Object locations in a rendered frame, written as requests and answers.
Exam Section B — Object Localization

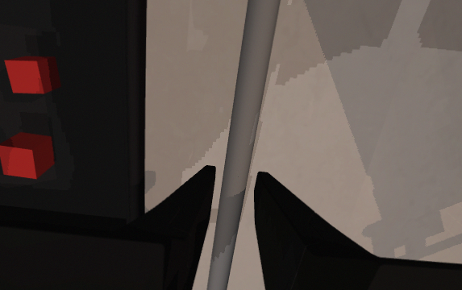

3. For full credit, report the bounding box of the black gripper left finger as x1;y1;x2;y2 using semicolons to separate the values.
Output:
0;165;216;290

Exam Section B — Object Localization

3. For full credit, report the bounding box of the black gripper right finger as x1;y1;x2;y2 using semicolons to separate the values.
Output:
254;172;462;290

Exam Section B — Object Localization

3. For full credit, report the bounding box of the small red block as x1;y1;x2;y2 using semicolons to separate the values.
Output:
4;56;61;93
0;132;54;179

